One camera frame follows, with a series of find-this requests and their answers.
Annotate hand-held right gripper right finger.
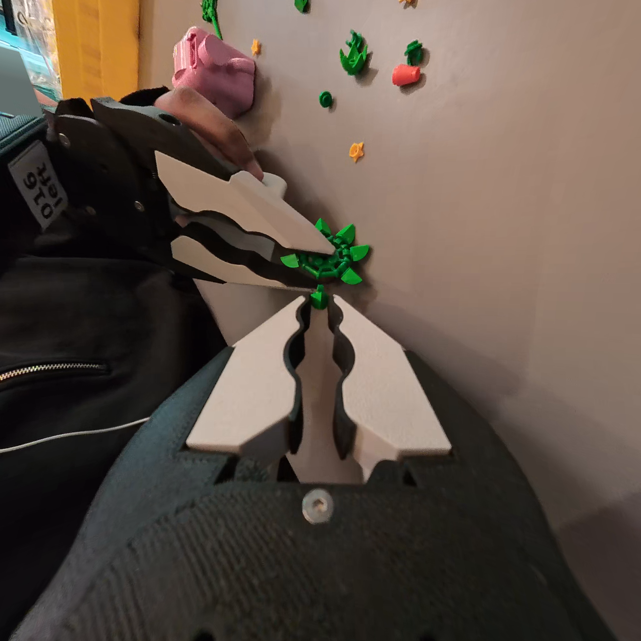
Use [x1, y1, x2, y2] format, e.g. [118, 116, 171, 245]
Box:
[331, 293, 452, 483]

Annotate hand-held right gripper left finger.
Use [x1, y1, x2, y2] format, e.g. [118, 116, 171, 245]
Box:
[185, 294, 308, 472]

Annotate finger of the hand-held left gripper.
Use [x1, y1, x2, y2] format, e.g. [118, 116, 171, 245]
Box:
[170, 220, 314, 290]
[154, 150, 336, 256]

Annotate green toy leaf ring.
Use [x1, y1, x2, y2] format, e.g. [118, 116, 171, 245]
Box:
[279, 218, 371, 287]

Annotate person's left forearm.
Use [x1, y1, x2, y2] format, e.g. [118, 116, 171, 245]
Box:
[119, 86, 171, 108]

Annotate person's left hand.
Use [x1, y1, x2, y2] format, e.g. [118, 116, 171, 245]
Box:
[154, 86, 264, 182]

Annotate yellow storage bin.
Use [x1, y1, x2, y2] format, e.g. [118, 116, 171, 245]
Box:
[51, 0, 141, 101]

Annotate person's black jacket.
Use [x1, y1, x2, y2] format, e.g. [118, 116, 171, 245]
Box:
[0, 220, 238, 622]

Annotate pink toy box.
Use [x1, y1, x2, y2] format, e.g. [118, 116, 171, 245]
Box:
[172, 26, 257, 119]

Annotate green toy stem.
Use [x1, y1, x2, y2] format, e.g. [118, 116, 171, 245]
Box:
[200, 0, 223, 41]

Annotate green toy sprout piece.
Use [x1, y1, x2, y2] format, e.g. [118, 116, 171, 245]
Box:
[339, 30, 369, 77]

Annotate white cable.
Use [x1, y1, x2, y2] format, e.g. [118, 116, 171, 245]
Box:
[0, 417, 152, 454]

